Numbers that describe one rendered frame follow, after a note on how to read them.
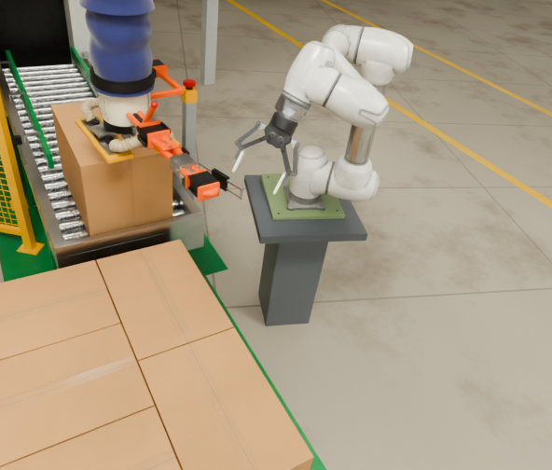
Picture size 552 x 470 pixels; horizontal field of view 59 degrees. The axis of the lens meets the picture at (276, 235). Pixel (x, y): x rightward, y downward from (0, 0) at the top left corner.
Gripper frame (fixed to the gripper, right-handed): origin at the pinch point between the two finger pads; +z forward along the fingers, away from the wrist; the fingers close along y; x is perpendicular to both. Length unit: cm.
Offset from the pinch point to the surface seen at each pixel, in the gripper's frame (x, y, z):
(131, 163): 62, -56, 35
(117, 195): 63, -57, 52
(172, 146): 17.1, -31.1, 8.1
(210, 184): -0.2, -11.5, 8.0
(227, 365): 17, 21, 72
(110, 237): 59, -52, 71
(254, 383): 12, 32, 71
